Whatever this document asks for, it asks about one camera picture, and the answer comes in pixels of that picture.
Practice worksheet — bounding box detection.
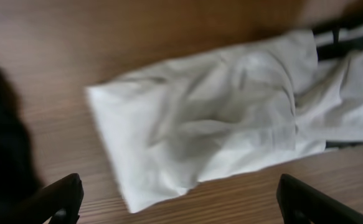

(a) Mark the black garment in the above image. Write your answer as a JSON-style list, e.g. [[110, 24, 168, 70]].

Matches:
[[0, 69, 42, 216]]

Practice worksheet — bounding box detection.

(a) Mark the white polo shirt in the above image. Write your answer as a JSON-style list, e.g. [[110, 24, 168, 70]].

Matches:
[[86, 30, 363, 213]]

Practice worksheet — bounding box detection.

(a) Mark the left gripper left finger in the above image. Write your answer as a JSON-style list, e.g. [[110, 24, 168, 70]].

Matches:
[[9, 173, 84, 224]]

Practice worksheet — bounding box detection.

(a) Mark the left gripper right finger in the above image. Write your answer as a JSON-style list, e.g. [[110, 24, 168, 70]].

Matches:
[[276, 174, 363, 224]]

